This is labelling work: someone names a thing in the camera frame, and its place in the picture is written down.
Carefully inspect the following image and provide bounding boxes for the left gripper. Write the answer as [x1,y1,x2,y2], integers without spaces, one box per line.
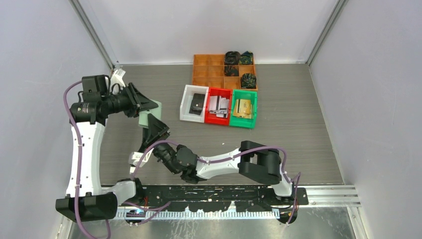
[102,82,158,118]

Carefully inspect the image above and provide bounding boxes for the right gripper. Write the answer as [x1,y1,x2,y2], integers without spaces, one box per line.
[137,114,179,176]

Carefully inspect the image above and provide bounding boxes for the green card holder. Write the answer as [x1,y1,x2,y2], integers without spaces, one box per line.
[137,101,164,129]

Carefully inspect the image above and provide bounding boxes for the white plastic bin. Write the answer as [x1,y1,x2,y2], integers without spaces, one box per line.
[180,85,209,123]

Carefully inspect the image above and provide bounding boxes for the green plastic bin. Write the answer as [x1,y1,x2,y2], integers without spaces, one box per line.
[229,90,257,129]

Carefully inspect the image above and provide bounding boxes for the red plastic bin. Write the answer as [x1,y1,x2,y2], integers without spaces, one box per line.
[205,88,232,126]

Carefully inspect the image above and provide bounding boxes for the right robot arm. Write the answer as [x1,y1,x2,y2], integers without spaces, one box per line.
[137,114,296,205]

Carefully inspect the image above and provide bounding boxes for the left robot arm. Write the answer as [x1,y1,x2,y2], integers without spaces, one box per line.
[55,75,159,223]

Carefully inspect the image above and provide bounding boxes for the black cards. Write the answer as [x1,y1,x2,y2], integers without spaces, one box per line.
[189,93,205,116]

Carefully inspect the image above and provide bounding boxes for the white silver cards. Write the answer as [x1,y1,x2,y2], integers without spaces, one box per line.
[208,96,230,118]

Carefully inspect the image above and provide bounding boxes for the gold cards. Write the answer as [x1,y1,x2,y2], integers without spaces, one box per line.
[233,99,252,119]

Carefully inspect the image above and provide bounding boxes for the orange compartment tray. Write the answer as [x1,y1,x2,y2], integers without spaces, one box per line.
[192,54,258,91]

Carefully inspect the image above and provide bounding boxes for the dark rolled item middle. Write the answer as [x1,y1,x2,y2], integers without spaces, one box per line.
[224,65,239,77]

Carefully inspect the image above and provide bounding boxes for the black rolled item top-left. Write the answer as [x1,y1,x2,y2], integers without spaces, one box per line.
[224,51,241,65]

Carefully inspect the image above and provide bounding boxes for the dark green rolled item bottom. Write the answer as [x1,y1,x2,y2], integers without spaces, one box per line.
[240,73,257,89]

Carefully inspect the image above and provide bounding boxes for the dark green rolled item top-right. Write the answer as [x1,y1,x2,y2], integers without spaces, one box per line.
[239,51,254,65]

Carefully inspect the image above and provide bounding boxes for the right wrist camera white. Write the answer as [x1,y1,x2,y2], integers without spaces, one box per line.
[128,149,153,174]

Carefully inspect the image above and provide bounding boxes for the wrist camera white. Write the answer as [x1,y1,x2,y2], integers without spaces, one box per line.
[110,68,126,87]
[128,149,153,174]

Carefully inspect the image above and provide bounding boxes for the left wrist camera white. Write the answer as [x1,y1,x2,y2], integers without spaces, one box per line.
[110,68,126,87]

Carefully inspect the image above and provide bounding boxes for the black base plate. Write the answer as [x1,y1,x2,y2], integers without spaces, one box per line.
[112,184,309,213]

